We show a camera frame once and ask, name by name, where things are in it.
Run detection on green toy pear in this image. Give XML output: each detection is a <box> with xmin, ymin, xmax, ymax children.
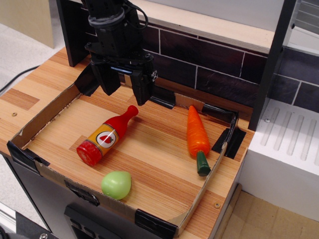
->
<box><xmin>101</xmin><ymin>171</ymin><xmax>132</xmax><ymax>200</ymax></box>

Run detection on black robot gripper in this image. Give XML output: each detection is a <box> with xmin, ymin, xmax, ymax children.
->
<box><xmin>85</xmin><ymin>14</ymin><xmax>158</xmax><ymax>106</ymax></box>

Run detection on red hot sauce bottle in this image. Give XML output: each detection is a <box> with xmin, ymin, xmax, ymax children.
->
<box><xmin>76</xmin><ymin>106</ymin><xmax>139</xmax><ymax>166</ymax></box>

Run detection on black cable on floor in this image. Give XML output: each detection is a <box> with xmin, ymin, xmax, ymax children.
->
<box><xmin>0</xmin><ymin>65</ymin><xmax>40</xmax><ymax>93</ymax></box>

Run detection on light wooden shelf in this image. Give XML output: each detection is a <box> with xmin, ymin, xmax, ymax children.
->
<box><xmin>72</xmin><ymin>0</ymin><xmax>275</xmax><ymax>55</ymax></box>

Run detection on white toy sink drainer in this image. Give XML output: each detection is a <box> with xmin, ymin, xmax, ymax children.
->
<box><xmin>239</xmin><ymin>100</ymin><xmax>319</xmax><ymax>221</ymax></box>

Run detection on black vertical post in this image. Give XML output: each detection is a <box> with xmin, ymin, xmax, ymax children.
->
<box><xmin>248</xmin><ymin>0</ymin><xmax>301</xmax><ymax>131</ymax></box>

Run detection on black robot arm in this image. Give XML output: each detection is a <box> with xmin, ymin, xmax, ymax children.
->
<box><xmin>84</xmin><ymin>0</ymin><xmax>158</xmax><ymax>106</ymax></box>

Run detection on black oven front panel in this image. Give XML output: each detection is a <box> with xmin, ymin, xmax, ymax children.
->
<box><xmin>64</xmin><ymin>204</ymin><xmax>122</xmax><ymax>239</ymax></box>

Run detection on orange toy carrot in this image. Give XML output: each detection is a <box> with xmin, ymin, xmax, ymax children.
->
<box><xmin>186</xmin><ymin>105</ymin><xmax>211</xmax><ymax>177</ymax></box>

